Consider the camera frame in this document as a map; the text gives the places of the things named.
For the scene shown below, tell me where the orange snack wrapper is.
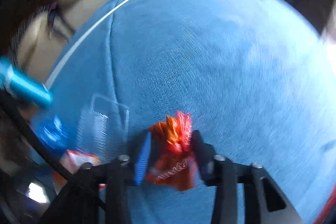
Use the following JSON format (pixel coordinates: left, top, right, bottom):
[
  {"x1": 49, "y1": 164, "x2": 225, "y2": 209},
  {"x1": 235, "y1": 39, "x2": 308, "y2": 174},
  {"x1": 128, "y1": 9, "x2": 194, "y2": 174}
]
[{"x1": 145, "y1": 111, "x2": 197, "y2": 192}]

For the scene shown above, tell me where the clear plastic packaging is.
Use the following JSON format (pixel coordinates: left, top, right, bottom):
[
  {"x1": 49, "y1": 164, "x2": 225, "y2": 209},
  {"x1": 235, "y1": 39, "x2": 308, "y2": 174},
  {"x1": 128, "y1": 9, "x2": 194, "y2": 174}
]
[{"x1": 76, "y1": 93, "x2": 130, "y2": 163}]

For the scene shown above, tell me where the blue crumpled plastic bag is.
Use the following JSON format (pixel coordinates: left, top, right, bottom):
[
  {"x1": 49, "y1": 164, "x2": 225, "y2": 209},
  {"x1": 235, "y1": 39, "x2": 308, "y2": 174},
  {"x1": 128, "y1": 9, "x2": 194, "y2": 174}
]
[{"x1": 37, "y1": 115, "x2": 69, "y2": 153}]

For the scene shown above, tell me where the teal thermos bottle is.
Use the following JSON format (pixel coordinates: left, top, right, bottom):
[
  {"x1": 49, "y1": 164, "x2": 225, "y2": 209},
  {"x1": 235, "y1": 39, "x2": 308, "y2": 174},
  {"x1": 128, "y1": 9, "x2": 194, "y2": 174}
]
[{"x1": 1, "y1": 56, "x2": 53, "y2": 109}]

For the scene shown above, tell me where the red plastic basket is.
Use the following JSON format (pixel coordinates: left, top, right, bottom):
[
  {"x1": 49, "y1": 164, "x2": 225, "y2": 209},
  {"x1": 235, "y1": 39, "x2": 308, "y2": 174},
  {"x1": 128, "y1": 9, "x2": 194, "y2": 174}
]
[{"x1": 313, "y1": 187, "x2": 336, "y2": 224}]

